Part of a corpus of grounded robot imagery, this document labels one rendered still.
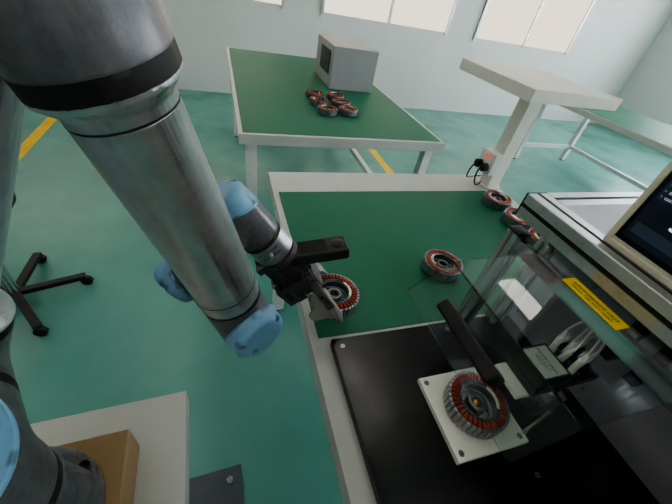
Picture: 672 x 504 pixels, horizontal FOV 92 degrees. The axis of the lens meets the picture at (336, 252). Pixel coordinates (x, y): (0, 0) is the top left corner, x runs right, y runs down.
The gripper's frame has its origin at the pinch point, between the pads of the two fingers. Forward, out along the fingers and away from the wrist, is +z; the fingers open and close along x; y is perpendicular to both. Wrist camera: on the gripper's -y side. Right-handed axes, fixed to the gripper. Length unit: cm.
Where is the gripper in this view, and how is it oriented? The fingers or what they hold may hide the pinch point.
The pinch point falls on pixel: (335, 296)
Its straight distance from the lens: 73.7
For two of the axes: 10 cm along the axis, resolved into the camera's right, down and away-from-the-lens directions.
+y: -8.5, 5.1, 1.3
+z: 4.5, 5.6, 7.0
